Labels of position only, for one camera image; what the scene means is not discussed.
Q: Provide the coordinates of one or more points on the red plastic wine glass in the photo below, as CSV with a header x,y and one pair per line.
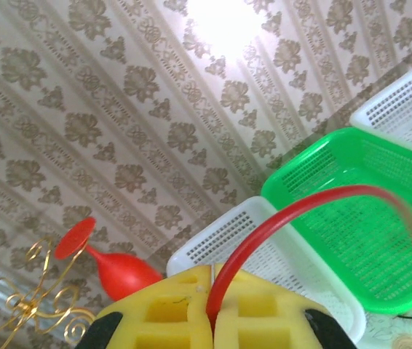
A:
x,y
126,272

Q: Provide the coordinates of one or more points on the white plastic mesh basket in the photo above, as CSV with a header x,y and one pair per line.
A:
x,y
402,109
228,232

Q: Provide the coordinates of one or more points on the floral tablecloth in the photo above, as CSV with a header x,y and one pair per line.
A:
x,y
402,334

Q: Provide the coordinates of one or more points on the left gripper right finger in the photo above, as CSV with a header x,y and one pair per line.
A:
x,y
289,321

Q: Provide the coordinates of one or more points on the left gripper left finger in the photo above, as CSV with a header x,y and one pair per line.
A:
x,y
198,327

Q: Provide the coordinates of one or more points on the green plastic mesh basket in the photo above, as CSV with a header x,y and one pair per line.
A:
x,y
355,254

